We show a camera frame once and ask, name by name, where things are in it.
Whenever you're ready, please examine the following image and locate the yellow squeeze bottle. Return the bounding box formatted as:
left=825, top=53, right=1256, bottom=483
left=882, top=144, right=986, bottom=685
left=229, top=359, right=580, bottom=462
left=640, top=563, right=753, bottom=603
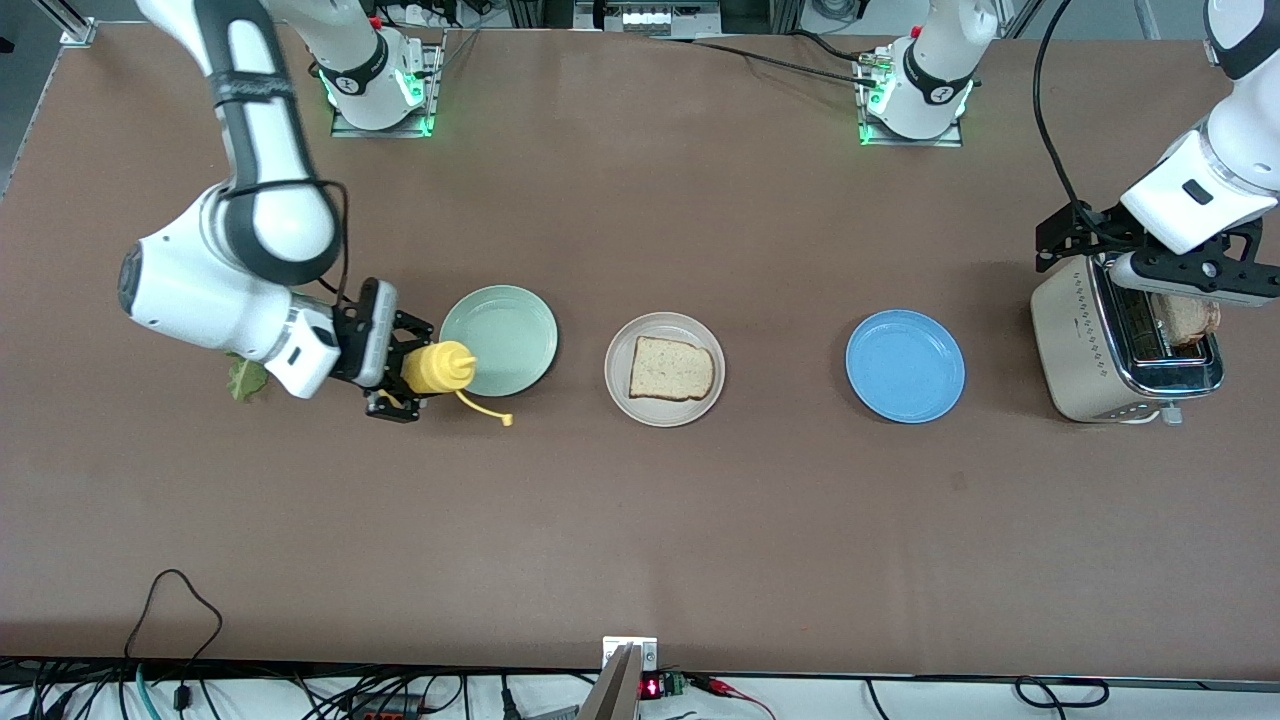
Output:
left=402, top=340, right=515, bottom=428

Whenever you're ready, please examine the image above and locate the toasted bread slice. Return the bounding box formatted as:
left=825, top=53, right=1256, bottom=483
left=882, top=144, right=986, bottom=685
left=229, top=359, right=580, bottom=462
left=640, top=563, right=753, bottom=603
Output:
left=628, top=335, right=717, bottom=403
left=1150, top=292, right=1223, bottom=349

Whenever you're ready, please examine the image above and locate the green lettuce leaf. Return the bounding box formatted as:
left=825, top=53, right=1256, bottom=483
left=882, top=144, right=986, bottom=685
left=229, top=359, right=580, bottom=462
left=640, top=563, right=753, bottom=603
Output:
left=226, top=352, right=271, bottom=403

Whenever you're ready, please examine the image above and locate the pale green plate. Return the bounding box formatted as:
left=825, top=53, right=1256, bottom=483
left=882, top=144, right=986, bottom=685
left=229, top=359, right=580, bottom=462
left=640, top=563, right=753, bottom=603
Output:
left=438, top=285, right=559, bottom=399

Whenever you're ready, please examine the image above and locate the blue plate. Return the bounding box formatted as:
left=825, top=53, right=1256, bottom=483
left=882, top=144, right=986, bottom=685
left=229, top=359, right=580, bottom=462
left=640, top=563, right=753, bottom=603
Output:
left=845, top=308, right=967, bottom=425

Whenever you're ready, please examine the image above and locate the beige plate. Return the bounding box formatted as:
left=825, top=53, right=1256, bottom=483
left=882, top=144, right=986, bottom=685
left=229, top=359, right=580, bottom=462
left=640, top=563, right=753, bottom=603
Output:
left=604, top=311, right=727, bottom=429

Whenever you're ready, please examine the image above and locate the beige chrome toaster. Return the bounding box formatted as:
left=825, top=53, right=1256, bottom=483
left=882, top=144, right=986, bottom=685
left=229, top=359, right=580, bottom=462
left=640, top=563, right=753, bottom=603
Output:
left=1030, top=250, right=1227, bottom=426

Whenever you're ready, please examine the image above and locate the aluminium profile bar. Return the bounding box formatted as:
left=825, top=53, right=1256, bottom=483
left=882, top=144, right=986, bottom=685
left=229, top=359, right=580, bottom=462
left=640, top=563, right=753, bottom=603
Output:
left=578, top=643, right=641, bottom=720

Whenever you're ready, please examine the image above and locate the lit control box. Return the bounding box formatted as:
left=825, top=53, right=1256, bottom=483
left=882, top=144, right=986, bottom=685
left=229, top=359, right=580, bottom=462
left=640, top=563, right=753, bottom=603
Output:
left=575, top=0, right=723, bottom=39

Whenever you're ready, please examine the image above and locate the red clip lead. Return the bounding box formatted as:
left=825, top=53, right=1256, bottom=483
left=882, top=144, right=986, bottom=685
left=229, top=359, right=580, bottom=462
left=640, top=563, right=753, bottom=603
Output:
left=690, top=675, right=776, bottom=720

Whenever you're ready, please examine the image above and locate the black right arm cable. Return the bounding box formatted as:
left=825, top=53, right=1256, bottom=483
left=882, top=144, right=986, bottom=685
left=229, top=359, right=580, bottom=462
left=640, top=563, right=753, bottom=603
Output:
left=215, top=170, right=351, bottom=301

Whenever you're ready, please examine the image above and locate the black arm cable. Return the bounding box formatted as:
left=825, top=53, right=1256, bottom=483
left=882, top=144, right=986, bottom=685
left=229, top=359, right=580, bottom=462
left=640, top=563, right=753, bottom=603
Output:
left=1033, top=0, right=1106, bottom=246
left=215, top=170, right=351, bottom=301

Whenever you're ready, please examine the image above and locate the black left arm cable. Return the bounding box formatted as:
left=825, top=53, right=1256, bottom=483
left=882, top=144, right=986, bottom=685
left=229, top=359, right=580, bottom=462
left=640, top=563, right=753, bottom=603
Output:
left=1033, top=0, right=1106, bottom=246

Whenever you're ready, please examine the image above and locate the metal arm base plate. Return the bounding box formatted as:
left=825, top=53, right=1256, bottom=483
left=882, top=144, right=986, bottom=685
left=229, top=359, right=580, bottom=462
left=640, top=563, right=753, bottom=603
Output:
left=858, top=45, right=966, bottom=149
left=330, top=30, right=447, bottom=139

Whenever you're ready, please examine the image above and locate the short black table cable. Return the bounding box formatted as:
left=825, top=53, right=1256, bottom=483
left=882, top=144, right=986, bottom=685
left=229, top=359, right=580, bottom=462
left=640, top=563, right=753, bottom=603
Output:
left=788, top=30, right=873, bottom=66

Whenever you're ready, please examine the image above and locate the long black table cable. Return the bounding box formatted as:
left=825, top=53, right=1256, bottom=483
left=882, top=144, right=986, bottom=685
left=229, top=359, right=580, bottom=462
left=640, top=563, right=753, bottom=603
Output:
left=650, top=35, right=881, bottom=89

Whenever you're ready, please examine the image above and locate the black looped cable with plug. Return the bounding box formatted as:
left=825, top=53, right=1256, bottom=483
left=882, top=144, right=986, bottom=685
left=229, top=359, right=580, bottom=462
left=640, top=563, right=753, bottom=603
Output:
left=125, top=569, right=223, bottom=720

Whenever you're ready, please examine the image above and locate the small white bracket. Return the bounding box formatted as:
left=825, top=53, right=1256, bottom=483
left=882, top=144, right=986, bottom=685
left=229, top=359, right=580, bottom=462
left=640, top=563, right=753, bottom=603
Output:
left=602, top=636, right=659, bottom=673

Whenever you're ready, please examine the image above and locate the black coiled cable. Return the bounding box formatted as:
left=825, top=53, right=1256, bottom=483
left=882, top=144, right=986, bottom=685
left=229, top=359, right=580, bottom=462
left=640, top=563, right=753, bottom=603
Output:
left=1015, top=676, right=1111, bottom=709

